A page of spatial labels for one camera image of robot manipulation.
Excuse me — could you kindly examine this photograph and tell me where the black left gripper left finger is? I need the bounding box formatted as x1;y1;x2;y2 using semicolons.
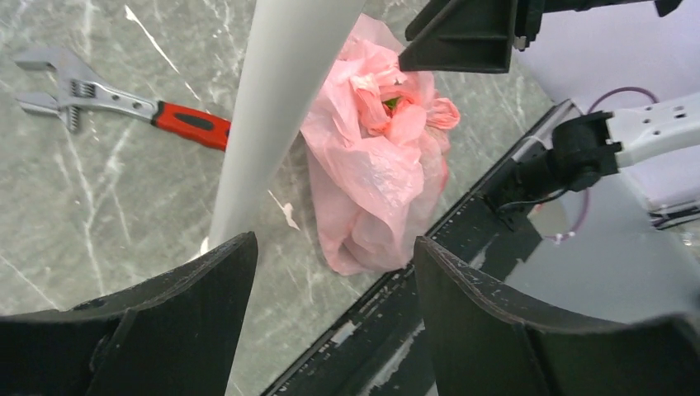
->
1;232;258;395

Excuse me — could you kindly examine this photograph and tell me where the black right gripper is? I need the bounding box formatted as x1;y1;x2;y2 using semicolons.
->
398;0;684;74

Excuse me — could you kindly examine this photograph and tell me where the pink plastic bag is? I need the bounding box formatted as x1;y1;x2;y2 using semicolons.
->
300;15;461;276

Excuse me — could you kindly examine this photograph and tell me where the red handled adjustable wrench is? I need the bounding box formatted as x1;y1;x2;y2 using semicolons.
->
13;46;231;151

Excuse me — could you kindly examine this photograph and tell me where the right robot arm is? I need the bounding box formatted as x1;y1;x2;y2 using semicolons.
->
400;0;699;226

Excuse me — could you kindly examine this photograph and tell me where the white pvc pipe frame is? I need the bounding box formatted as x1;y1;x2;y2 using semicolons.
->
199;0;367;396

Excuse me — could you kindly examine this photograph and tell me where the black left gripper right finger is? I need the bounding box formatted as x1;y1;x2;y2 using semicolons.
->
414;237;699;395

